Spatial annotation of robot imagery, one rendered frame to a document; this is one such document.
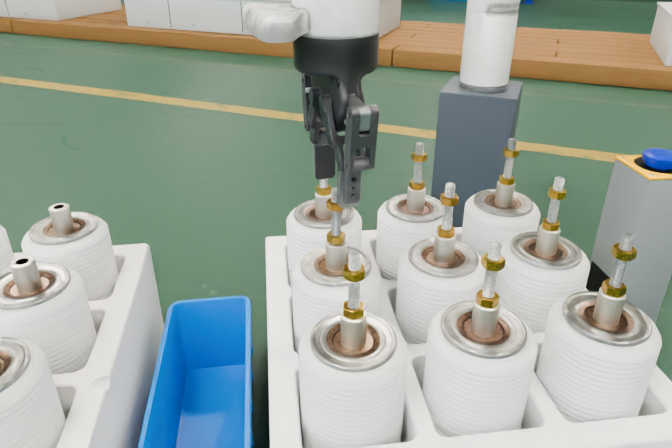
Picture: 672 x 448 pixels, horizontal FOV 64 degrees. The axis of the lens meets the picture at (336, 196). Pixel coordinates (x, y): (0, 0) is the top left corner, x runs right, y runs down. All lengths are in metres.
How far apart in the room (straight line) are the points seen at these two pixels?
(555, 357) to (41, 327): 0.49
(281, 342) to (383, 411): 0.16
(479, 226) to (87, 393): 0.48
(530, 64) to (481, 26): 1.46
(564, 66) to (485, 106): 1.46
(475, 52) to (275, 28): 0.67
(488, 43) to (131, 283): 0.72
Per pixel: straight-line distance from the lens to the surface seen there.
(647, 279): 0.81
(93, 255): 0.70
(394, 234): 0.68
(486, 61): 1.05
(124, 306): 0.69
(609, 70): 2.50
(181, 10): 3.17
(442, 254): 0.59
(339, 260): 0.57
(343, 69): 0.46
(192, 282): 1.03
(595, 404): 0.57
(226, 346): 0.82
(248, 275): 1.02
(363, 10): 0.46
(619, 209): 0.78
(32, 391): 0.53
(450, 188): 0.56
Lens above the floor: 0.57
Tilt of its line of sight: 26 degrees down
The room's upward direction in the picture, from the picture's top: straight up
